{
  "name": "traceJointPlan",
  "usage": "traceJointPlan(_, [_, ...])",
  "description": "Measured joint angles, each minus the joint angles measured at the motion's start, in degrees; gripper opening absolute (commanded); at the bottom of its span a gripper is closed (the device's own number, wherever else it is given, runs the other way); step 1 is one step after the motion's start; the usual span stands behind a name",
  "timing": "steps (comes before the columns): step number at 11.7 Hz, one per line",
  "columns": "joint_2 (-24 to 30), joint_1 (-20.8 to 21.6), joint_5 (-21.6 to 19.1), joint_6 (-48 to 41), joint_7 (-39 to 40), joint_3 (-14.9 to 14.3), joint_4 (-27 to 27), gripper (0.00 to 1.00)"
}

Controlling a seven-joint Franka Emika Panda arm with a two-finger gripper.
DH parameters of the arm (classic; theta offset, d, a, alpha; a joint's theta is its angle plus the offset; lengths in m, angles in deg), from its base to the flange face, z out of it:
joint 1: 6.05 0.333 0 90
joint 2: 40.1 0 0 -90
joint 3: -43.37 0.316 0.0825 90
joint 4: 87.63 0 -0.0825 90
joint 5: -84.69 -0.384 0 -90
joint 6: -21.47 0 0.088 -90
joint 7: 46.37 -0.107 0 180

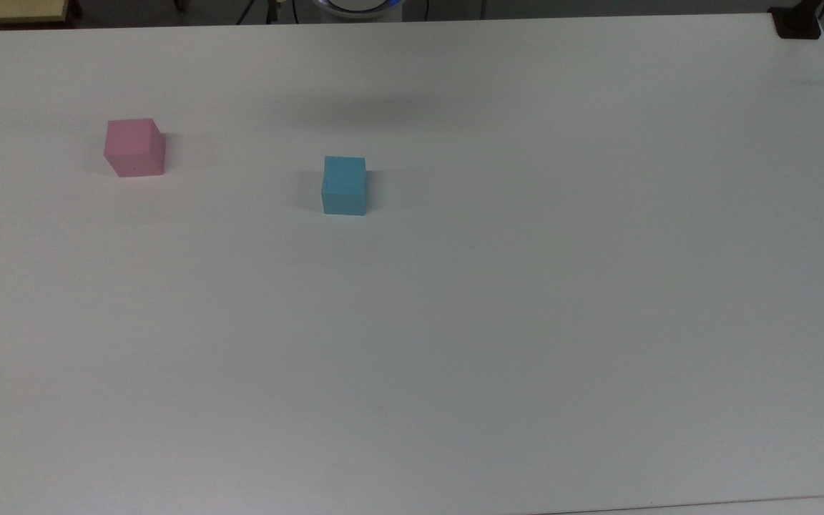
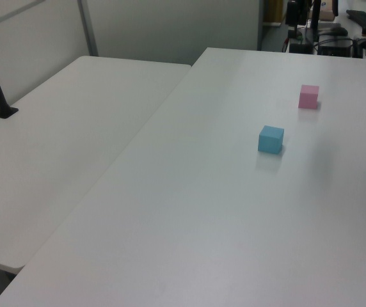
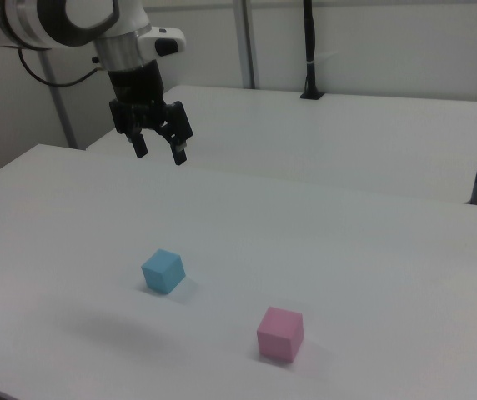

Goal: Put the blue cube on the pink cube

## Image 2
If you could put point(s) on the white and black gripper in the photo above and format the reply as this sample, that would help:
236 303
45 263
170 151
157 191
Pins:
293 12

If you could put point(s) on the blue cube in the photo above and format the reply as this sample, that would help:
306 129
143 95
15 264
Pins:
269 140

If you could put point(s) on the pink cube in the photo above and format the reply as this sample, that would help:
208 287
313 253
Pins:
308 97

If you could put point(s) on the small black box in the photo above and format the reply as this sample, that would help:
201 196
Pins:
299 48

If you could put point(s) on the yellow board behind partition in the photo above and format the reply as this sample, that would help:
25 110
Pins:
272 11

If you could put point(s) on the brown cardboard box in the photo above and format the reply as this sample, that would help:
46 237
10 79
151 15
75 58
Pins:
327 11

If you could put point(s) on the dark rounded desk object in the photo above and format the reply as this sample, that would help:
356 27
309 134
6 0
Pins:
336 31

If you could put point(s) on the black electronics box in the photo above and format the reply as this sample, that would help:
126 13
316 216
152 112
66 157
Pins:
335 48

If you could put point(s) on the silver metal clamp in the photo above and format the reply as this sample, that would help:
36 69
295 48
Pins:
363 44

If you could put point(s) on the white folding side table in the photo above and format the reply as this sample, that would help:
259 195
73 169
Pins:
58 144

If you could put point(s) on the dark vertical post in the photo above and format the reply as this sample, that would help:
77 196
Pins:
315 16

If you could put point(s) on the grey metal partition post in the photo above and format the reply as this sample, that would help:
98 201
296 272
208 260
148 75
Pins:
87 25

